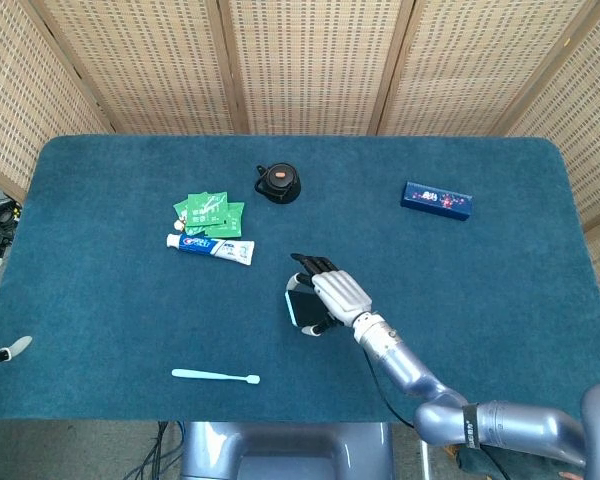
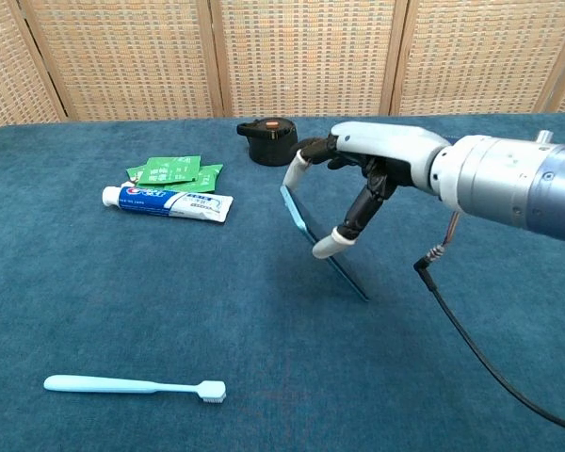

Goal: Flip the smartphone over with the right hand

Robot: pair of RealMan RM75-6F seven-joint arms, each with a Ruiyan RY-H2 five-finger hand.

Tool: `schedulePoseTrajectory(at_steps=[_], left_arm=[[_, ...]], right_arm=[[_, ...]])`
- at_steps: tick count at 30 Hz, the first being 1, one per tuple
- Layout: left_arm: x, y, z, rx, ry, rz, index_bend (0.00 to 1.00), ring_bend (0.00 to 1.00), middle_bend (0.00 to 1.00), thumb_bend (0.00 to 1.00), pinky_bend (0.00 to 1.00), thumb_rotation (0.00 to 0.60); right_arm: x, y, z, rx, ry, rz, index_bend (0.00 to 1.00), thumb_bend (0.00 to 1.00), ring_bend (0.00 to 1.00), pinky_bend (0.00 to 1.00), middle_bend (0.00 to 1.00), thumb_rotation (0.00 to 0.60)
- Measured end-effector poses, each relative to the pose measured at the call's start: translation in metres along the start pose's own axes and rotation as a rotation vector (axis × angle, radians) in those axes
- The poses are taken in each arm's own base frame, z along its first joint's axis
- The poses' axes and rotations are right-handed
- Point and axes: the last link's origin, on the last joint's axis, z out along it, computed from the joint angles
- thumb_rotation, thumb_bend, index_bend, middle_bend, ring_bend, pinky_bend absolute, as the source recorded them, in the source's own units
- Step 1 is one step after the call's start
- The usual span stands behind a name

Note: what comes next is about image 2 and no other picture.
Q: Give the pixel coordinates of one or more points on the black smartphone with blue frame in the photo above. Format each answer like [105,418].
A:
[311,221]

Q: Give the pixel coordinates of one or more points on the black round lid red button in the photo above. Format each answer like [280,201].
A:
[270,143]

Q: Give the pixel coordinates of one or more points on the blue felt table mat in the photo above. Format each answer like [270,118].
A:
[169,306]

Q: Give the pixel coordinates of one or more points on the green tea packet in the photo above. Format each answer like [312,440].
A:
[207,179]
[134,173]
[169,170]

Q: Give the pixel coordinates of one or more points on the light blue toothbrush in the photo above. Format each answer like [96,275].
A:
[113,385]

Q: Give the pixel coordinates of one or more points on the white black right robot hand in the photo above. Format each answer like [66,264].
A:
[386,146]

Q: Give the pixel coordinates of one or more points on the white blue toothpaste tube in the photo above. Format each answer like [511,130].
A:
[169,202]

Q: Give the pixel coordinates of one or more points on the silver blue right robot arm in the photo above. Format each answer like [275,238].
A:
[508,183]

